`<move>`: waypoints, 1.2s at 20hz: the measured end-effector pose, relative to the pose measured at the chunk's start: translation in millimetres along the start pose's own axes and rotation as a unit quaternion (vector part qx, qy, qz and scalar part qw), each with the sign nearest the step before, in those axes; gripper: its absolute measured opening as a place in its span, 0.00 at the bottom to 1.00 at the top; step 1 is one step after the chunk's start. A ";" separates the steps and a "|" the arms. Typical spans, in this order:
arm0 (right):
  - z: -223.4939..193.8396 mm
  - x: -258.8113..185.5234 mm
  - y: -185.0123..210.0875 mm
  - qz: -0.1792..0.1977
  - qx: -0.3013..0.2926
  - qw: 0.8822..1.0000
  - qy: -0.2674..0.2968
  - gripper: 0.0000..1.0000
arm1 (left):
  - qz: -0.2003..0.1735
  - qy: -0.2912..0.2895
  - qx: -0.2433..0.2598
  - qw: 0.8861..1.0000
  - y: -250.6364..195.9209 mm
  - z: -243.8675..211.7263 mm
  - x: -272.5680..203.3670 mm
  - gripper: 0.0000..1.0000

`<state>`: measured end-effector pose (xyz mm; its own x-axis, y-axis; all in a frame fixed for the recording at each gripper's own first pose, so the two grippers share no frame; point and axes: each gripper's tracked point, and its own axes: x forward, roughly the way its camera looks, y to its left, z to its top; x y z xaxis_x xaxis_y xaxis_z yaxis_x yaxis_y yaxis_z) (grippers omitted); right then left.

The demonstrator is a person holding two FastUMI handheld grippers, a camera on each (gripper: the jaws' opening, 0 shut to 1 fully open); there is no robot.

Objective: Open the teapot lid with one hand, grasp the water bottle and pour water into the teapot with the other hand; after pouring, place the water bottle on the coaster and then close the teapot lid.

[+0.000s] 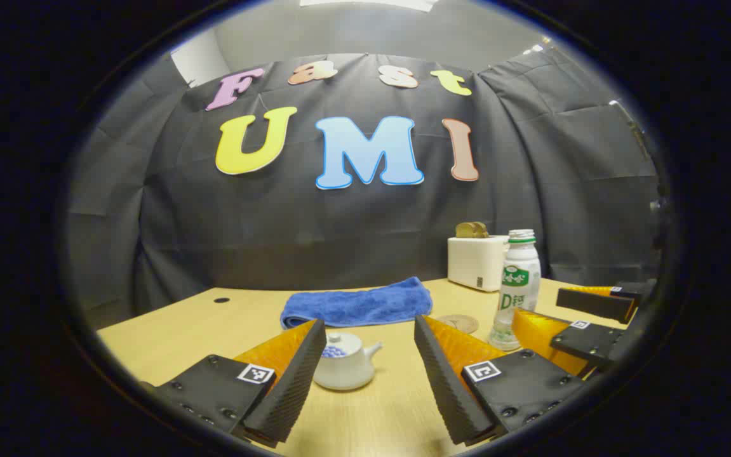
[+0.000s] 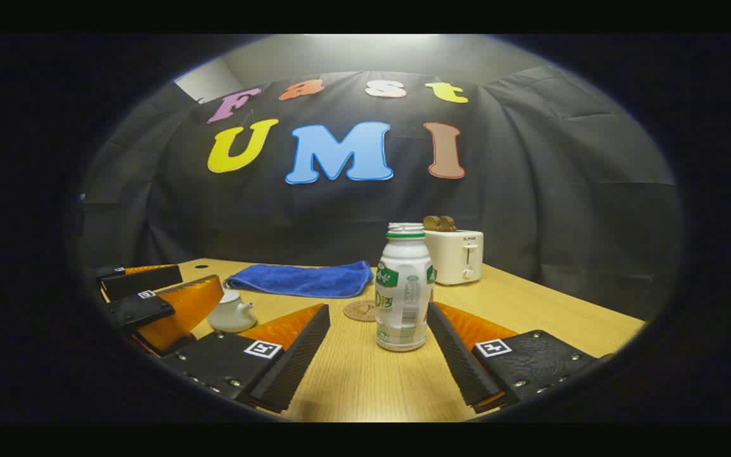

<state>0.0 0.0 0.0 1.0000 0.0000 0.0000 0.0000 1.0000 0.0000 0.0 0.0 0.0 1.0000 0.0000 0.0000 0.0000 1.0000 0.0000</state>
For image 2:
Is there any white toaster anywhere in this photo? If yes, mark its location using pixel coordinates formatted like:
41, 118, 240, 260
422, 228, 485, 286

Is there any blue towel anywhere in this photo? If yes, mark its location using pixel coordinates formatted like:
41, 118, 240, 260
224, 260, 375, 299

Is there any round brown coaster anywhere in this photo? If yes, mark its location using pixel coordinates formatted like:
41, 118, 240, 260
343, 300, 379, 322

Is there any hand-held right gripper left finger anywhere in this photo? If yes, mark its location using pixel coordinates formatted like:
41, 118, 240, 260
162, 303, 331, 413

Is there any white water bottle green label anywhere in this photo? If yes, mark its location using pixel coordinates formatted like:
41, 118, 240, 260
375, 222, 436, 353

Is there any white teacup with spout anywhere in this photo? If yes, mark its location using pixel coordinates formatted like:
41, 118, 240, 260
206, 290, 258, 334

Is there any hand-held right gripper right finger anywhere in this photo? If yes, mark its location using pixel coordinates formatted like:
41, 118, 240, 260
427, 301, 598, 413

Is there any black backdrop cloth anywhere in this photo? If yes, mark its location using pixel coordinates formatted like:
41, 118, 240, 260
76, 67, 683, 321

